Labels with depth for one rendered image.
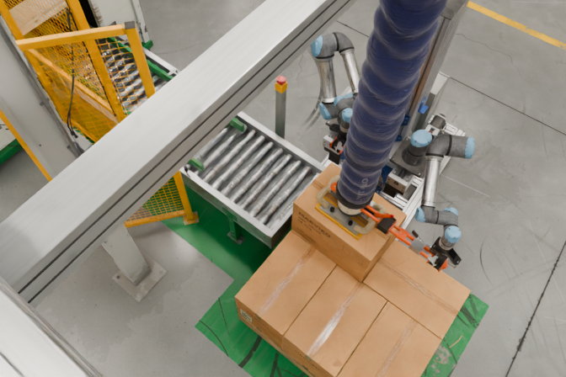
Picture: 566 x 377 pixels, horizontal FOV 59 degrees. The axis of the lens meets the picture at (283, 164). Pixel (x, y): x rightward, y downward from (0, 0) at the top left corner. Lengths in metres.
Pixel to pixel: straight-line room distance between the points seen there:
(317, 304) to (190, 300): 1.07
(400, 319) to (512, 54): 3.32
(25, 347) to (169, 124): 0.45
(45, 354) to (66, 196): 0.33
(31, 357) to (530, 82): 5.31
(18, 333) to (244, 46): 0.65
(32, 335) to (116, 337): 3.40
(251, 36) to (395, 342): 2.64
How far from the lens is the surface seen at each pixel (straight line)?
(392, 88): 2.08
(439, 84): 3.53
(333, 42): 3.12
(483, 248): 4.42
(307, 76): 5.05
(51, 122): 2.40
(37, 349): 0.63
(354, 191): 2.80
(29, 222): 0.89
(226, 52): 1.02
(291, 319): 3.34
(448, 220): 2.78
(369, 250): 3.11
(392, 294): 3.47
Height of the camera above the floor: 3.78
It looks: 59 degrees down
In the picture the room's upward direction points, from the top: 2 degrees clockwise
